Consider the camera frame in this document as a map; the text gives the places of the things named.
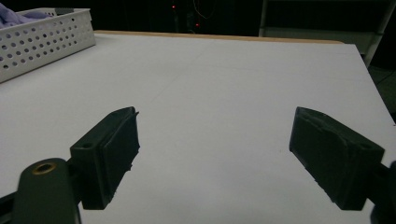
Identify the purple cloth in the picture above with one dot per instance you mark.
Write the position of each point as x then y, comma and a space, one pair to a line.
12, 17

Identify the white perforated plastic basket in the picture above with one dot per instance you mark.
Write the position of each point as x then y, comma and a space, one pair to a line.
46, 46

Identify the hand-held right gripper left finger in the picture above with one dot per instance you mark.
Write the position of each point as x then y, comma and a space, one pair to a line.
106, 155

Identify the dark device with red light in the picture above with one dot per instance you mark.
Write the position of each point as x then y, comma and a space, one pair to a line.
186, 18

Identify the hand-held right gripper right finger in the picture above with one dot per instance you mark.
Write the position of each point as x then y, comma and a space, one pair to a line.
330, 155

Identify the white table sheet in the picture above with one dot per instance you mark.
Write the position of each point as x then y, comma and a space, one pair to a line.
211, 93

